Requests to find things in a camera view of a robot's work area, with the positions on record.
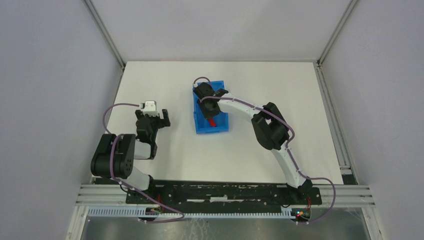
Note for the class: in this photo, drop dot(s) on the grey aluminium frame rail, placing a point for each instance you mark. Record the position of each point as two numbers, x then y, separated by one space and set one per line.
337 30

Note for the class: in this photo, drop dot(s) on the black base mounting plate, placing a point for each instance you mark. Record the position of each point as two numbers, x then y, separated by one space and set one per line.
205 197

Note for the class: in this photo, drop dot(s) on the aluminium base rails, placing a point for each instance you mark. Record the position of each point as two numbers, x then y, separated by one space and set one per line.
101 195

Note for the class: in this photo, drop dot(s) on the blue plastic bin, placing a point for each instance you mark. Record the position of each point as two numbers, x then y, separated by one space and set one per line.
202 125

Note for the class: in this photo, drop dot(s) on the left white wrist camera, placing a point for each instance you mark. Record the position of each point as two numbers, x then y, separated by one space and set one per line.
149 108

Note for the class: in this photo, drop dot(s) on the white slotted cable duct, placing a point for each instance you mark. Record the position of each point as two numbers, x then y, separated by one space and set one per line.
142 212

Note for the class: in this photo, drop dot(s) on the left aluminium corner post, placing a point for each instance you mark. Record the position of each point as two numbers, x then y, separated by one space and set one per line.
94 13

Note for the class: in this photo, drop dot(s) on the red black screwdriver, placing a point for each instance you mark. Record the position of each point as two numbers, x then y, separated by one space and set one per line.
212 123

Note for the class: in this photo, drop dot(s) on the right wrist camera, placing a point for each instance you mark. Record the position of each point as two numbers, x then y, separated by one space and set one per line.
203 90

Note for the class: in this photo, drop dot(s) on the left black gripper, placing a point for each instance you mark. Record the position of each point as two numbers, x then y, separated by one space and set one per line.
154 120

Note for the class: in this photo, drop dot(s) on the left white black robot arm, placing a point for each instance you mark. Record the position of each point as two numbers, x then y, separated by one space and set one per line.
117 155

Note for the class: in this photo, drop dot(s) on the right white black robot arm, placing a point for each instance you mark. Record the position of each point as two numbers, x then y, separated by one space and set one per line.
270 129

